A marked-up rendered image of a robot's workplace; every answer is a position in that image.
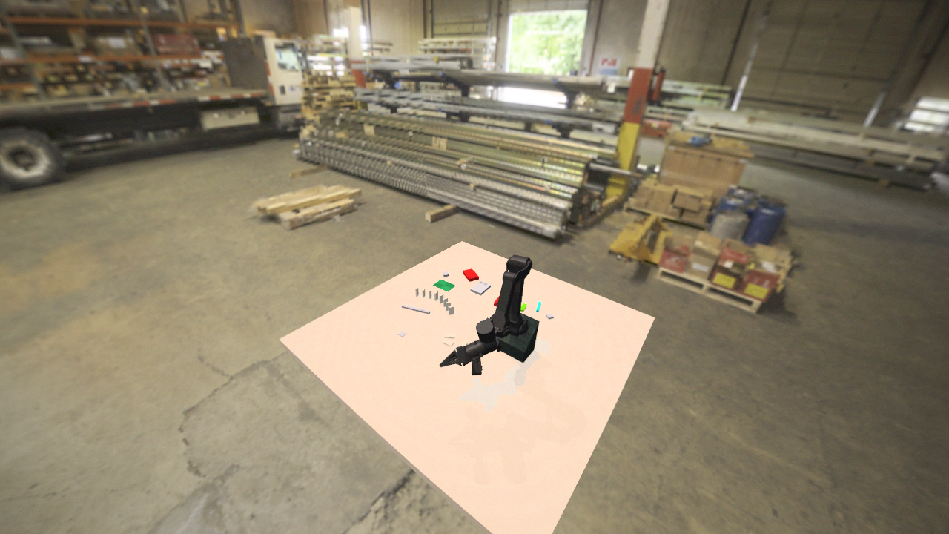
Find green flat mat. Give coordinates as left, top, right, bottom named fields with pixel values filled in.
left=433, top=279, right=456, bottom=291

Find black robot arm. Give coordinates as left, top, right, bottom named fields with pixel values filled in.
left=471, top=254, right=532, bottom=376

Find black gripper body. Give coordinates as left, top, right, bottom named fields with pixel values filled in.
left=456, top=340, right=485, bottom=366

